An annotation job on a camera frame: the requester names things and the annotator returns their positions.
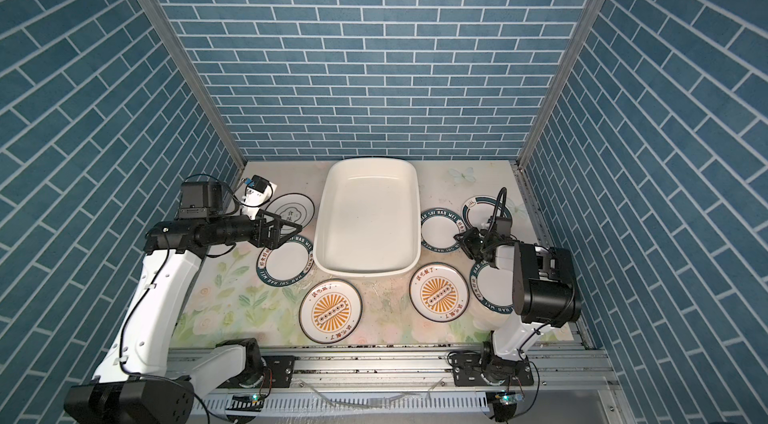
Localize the right orange sunburst plate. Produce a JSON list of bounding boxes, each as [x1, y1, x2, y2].
[[409, 263, 469, 323]]

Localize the green red ring plate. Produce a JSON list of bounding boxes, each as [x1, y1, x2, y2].
[[461, 196, 497, 229]]

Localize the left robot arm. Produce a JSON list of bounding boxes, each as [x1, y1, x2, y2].
[[64, 174, 303, 423]]

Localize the orange sunburst plate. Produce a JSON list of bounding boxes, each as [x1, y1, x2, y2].
[[298, 280, 363, 345], [409, 263, 469, 323]]

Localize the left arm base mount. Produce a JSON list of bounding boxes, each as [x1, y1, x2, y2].
[[218, 355, 296, 391]]

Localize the white plastic bin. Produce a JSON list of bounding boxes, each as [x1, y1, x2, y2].
[[314, 158, 421, 278]]

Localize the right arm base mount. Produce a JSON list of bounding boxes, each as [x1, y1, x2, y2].
[[446, 351, 534, 387]]

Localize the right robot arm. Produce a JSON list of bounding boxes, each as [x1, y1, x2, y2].
[[454, 217, 581, 385]]

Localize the green lettered rim plate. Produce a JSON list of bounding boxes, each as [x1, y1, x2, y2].
[[469, 263, 514, 315], [256, 235, 314, 288], [421, 208, 467, 254]]

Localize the white plate thin dark rim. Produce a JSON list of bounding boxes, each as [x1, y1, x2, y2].
[[266, 193, 315, 227]]

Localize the left orange sunburst plate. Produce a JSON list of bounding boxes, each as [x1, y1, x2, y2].
[[298, 280, 363, 345]]

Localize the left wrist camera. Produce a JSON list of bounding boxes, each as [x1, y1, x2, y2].
[[239, 175, 277, 220]]

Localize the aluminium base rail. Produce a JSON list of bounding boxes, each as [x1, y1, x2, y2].
[[205, 344, 634, 423]]

